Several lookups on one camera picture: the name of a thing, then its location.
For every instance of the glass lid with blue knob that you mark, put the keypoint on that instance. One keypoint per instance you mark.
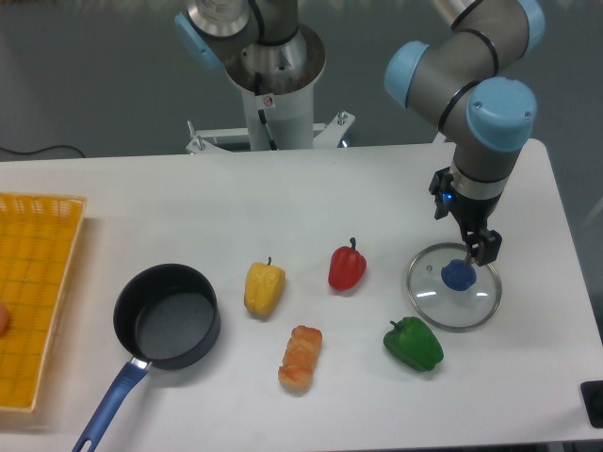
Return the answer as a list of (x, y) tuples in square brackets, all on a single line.
[(450, 292)]

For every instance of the black device at table edge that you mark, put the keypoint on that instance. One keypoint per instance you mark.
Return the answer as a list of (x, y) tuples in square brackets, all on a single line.
[(592, 395)]

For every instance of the yellow woven basket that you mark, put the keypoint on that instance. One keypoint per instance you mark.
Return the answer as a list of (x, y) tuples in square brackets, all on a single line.
[(38, 238)]

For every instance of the red bell pepper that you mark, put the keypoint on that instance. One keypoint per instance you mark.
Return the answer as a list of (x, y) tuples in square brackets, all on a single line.
[(347, 267)]

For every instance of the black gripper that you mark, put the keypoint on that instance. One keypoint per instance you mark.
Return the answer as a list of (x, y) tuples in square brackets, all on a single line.
[(471, 215)]

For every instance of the orange toy shrimp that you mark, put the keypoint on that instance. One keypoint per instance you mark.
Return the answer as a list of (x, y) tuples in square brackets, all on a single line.
[(300, 359)]

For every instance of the yellow bell pepper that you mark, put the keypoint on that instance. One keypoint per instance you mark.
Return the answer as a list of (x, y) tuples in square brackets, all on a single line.
[(264, 286)]

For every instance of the black saucepan with blue handle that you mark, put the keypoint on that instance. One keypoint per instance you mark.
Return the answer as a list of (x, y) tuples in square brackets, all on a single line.
[(166, 317)]

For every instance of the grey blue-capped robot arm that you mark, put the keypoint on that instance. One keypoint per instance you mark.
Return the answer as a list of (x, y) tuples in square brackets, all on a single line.
[(456, 87)]

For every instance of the green bell pepper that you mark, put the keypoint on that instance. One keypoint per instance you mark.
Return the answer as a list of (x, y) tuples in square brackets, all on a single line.
[(413, 343)]

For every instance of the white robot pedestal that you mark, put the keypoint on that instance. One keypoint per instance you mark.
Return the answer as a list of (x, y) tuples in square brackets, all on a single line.
[(277, 88)]

